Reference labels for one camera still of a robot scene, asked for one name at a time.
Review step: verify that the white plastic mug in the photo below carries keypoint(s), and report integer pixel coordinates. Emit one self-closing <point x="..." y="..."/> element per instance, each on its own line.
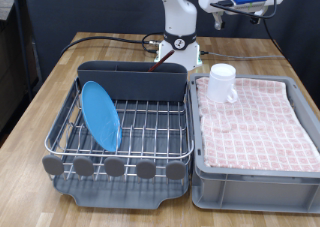
<point x="220" y="83"/>

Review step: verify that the reddish brown wooden spoon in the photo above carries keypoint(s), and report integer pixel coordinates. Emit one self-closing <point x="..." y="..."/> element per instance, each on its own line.
<point x="160" y="61"/>

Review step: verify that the blue plastic plate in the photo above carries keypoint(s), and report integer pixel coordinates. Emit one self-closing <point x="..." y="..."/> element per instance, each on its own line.
<point x="100" y="117"/>

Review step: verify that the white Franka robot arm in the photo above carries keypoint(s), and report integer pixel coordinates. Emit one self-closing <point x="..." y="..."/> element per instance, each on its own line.
<point x="180" y="13"/>

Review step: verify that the grey dish drying rack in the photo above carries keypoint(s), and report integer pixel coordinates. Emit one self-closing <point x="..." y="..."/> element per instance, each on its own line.
<point x="110" y="195"/>

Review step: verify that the pink checked towel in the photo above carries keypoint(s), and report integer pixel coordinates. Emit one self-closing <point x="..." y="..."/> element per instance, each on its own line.
<point x="250" y="130"/>

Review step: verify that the dark grey cutlery holder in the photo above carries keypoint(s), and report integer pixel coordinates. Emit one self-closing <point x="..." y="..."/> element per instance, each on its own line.
<point x="133" y="85"/>

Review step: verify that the grey plastic crate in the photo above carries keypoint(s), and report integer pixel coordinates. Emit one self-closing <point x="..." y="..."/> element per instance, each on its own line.
<point x="253" y="193"/>

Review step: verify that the dark backdrop curtain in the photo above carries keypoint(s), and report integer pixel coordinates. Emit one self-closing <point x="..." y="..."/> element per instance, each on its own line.
<point x="43" y="0"/>

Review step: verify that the black metal pole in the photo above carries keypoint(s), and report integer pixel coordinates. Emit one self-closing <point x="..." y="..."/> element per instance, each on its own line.
<point x="20" y="37"/>

